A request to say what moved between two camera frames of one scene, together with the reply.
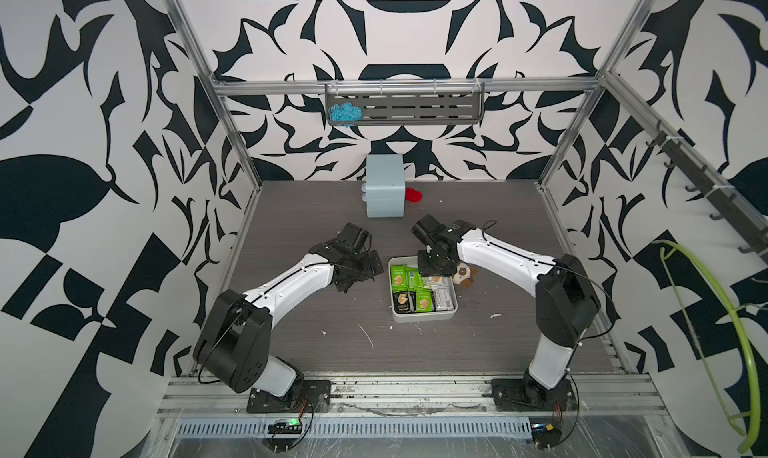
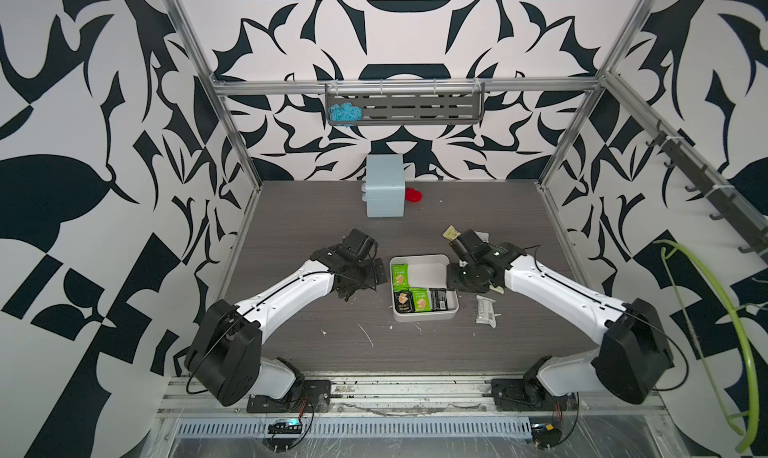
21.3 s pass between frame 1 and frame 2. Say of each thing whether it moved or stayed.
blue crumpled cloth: stayed
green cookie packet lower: stayed
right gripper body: moved
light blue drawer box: stayed
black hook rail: stayed
